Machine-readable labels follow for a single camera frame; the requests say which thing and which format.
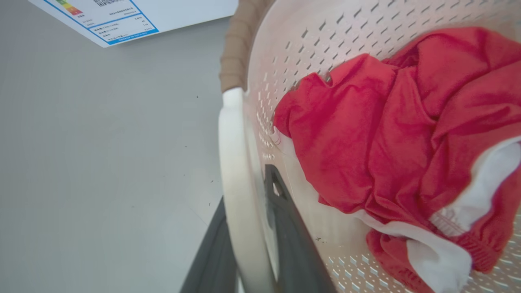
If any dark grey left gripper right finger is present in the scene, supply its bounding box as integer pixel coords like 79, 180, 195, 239
264, 164, 337, 293

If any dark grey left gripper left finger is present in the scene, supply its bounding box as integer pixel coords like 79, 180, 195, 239
180, 197, 239, 293

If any white perforated plastic laundry basket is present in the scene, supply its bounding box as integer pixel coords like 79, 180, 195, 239
218, 0, 521, 293

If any red and white garment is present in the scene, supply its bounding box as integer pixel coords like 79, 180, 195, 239
273, 27, 521, 293

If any white washing machine with label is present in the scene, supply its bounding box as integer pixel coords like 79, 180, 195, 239
28, 0, 239, 48

